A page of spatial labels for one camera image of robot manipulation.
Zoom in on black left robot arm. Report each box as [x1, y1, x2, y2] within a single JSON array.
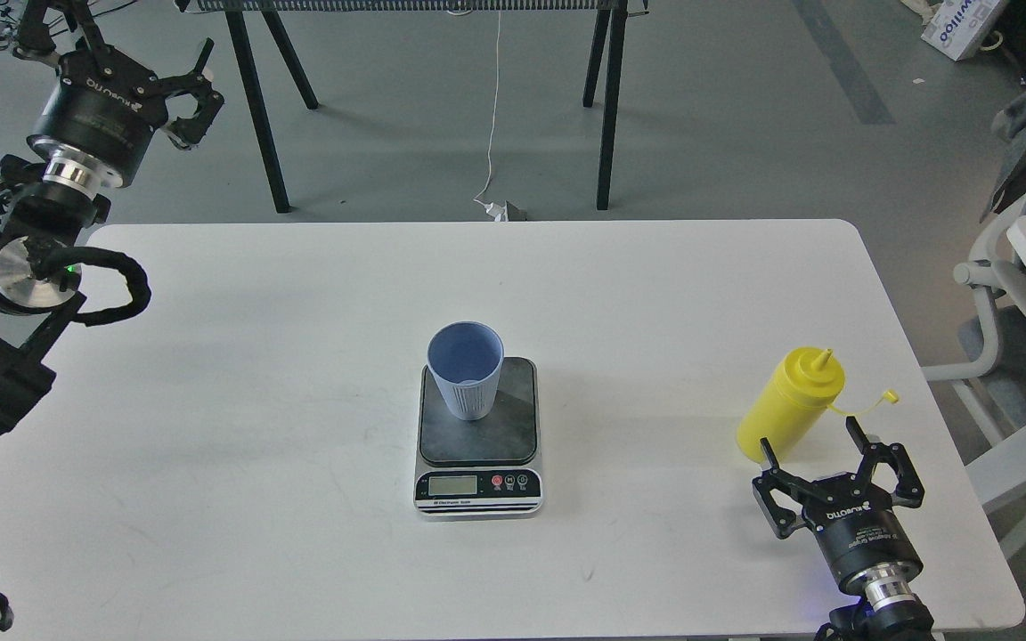
[[0, 1, 224, 435]]

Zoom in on yellow squeeze bottle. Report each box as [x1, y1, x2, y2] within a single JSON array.
[[736, 346, 900, 464]]

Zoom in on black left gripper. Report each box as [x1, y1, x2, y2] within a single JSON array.
[[12, 0, 225, 190]]

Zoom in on blue plastic cup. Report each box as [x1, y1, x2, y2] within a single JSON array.
[[427, 321, 505, 420]]

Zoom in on digital kitchen scale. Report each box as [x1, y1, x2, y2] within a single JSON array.
[[412, 357, 545, 520]]

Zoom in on white hanging cable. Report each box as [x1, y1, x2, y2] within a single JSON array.
[[474, 7, 509, 222]]

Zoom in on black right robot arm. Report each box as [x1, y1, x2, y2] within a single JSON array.
[[752, 417, 935, 640]]

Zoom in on black trestle table frame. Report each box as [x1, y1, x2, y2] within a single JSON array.
[[175, 0, 652, 215]]

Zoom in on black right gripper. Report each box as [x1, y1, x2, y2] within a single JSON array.
[[752, 416, 925, 615]]

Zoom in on white cardboard box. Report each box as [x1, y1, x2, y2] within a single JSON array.
[[921, 1, 1010, 61]]

